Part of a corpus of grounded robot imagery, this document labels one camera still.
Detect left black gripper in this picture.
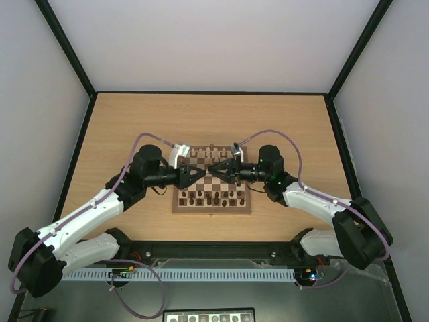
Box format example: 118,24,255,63
145,162,207,190

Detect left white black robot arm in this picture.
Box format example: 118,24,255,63
8,144,206,298

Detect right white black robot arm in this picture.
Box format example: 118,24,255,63
208,144,392,270

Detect dark chess pieces back row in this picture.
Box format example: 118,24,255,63
179,191,246,199

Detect dark chess pieces row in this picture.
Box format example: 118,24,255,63
179,191,246,199
177,198,247,207

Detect wooden chess board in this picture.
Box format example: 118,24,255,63
172,144,251,215

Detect dark chess pieces front row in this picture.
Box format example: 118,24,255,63
177,198,247,207

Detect left controller board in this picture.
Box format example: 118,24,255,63
107,266,139,280

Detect controller board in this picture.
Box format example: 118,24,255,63
296,266,326,282
107,266,139,280

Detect right controller board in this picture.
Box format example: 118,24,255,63
296,266,326,282

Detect light pawns second row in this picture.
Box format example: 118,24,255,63
212,157,229,165

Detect printed reference sheet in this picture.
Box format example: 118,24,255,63
162,308,256,322

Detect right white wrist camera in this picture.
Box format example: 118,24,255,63
230,142,243,160

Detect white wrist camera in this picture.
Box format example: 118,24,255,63
230,142,243,160
168,144,190,169

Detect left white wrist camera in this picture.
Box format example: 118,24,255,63
168,144,190,169

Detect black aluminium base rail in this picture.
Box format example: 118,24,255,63
35,239,389,266

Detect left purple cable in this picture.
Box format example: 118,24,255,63
9,133,175,318

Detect light blue cable duct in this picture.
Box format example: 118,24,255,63
62,268,296,282

